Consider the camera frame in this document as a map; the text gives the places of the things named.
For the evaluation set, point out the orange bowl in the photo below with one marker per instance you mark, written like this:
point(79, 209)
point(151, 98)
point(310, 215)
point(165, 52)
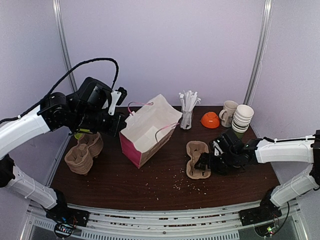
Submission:
point(210, 120)

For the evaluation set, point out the single cardboard cup carrier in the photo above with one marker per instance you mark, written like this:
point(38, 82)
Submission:
point(194, 149)

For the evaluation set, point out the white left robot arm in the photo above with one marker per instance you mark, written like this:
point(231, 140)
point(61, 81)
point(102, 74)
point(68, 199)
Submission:
point(17, 134)

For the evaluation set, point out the left aluminium frame post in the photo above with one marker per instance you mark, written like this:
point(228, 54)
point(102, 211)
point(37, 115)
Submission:
point(61, 33)

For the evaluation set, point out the stack of cardboard cup carriers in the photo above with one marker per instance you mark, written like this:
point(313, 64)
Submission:
point(80, 158)

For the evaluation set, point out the glass jar of straws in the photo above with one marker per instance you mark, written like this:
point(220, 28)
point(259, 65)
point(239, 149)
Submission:
point(188, 100)

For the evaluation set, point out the lime green bowl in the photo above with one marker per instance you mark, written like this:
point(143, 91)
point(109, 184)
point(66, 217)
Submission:
point(78, 135)

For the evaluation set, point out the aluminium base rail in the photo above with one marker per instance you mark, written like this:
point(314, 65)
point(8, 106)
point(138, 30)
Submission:
point(215, 223)

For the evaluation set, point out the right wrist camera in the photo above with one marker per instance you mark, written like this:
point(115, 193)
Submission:
point(215, 148)

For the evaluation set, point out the aluminium frame post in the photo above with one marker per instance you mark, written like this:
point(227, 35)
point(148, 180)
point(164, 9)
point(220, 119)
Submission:
point(61, 33)
point(261, 47)

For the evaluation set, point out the right aluminium frame post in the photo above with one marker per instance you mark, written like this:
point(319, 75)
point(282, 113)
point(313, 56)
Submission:
point(261, 47)

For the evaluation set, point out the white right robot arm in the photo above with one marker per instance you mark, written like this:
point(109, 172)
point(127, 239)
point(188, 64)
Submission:
point(303, 149)

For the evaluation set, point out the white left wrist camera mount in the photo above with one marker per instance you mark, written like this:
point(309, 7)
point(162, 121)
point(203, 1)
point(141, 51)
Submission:
point(117, 97)

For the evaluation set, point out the stack of paper cups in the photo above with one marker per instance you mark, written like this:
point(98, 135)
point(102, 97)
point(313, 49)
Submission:
point(242, 119)

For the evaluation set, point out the beige ceramic mug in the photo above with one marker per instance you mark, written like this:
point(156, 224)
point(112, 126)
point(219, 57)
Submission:
point(227, 113)

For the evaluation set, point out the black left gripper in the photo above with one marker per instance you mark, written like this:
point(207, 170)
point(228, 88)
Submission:
point(113, 130)

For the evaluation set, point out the pink and white paper bag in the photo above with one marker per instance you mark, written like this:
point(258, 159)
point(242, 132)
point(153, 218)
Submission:
point(148, 129)

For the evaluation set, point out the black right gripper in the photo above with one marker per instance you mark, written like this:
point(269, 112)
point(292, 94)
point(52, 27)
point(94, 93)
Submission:
point(208, 160)

